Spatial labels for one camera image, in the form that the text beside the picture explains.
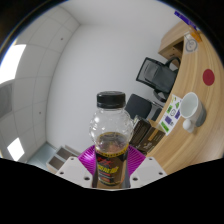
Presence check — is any flat round red coaster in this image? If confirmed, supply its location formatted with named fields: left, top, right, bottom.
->
left=202, top=68, right=216, bottom=87

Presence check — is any green and purple sticker sheet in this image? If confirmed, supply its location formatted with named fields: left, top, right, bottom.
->
left=159, top=94, right=183, bottom=136

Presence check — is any purple package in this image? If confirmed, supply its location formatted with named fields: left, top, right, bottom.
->
left=173, top=10, right=198, bottom=29

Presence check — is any black mesh office chair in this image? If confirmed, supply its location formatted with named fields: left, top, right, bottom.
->
left=135, top=56, right=181, bottom=103

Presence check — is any wooden side desk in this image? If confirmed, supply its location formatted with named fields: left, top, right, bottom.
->
left=157, top=21, right=198, bottom=68

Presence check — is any white mug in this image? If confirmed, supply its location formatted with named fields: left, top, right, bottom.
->
left=180, top=92, right=207, bottom=134

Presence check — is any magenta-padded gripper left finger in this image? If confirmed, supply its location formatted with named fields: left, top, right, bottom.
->
left=54, top=143, right=98, bottom=189

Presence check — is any clear black-capped drink bottle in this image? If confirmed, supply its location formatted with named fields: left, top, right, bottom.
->
left=88, top=90, right=135, bottom=189

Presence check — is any kraft cardboard box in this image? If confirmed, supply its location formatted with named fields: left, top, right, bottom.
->
left=143, top=125, right=167, bottom=154

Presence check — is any long ceiling light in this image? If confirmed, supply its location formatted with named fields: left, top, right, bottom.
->
left=0, top=44, right=27, bottom=85
left=6, top=137, right=25, bottom=162

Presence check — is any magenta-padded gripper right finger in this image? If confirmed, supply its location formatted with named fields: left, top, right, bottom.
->
left=125, top=144, right=168, bottom=189

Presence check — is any plain black chair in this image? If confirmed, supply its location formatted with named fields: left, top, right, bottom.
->
left=124, top=93, right=163, bottom=121

